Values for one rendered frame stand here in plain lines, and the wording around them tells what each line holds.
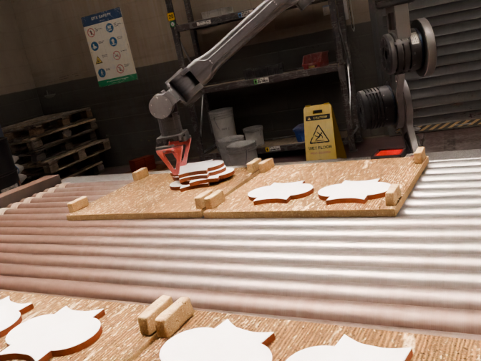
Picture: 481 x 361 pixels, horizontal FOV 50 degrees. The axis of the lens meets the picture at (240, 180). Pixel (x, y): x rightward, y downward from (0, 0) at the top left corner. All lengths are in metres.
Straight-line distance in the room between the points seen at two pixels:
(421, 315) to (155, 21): 6.22
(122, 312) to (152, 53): 6.08
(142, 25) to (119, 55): 0.51
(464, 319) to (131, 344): 0.39
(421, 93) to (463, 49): 0.58
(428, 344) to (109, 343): 0.38
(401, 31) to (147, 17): 5.12
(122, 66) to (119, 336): 6.38
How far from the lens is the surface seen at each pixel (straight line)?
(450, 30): 5.84
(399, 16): 1.91
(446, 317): 0.66
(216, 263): 0.89
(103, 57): 7.14
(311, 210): 1.01
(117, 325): 0.74
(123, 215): 1.27
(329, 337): 0.61
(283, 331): 0.63
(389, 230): 0.91
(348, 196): 1.02
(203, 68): 1.32
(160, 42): 6.69
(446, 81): 5.88
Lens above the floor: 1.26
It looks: 14 degrees down
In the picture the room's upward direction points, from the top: 11 degrees counter-clockwise
